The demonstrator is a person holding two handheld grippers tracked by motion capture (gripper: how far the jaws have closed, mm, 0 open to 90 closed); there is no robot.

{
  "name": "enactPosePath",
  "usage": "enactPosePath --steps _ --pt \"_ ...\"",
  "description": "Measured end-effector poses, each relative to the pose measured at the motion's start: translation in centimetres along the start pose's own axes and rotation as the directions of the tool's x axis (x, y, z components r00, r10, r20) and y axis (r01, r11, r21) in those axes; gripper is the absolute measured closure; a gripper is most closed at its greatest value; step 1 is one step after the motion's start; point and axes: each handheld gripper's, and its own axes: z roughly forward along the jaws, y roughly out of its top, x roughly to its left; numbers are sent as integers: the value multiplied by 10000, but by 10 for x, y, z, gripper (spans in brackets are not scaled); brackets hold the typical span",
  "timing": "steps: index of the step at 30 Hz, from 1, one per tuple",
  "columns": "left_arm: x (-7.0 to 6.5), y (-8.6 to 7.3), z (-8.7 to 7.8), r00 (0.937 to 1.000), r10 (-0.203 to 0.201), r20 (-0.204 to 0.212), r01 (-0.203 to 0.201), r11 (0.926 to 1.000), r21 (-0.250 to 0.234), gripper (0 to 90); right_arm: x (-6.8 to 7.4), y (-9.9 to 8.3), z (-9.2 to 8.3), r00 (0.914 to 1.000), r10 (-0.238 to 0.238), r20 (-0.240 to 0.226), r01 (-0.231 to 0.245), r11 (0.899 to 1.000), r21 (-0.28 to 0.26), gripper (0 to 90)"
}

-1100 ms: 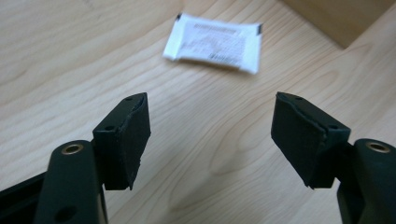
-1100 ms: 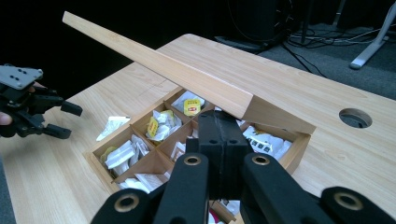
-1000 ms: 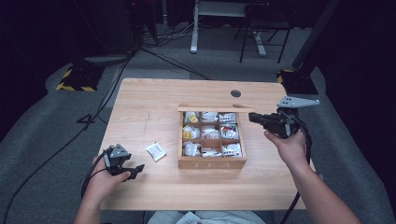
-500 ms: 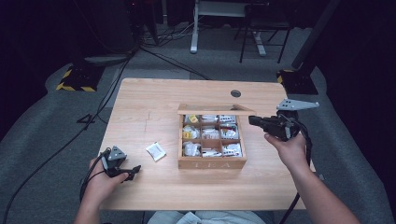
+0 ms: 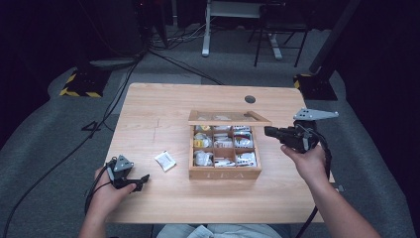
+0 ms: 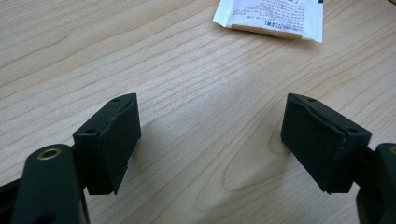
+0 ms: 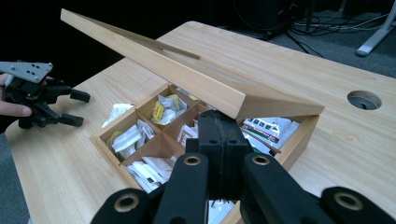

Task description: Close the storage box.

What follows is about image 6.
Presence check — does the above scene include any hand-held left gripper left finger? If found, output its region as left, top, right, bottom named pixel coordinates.
left=73, top=92, right=142, bottom=196

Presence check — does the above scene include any white printed tea packet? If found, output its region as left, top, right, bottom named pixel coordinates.
left=212, top=0, right=325, bottom=44

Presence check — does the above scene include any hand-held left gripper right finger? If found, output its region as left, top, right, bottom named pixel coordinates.
left=280, top=92, right=373, bottom=194

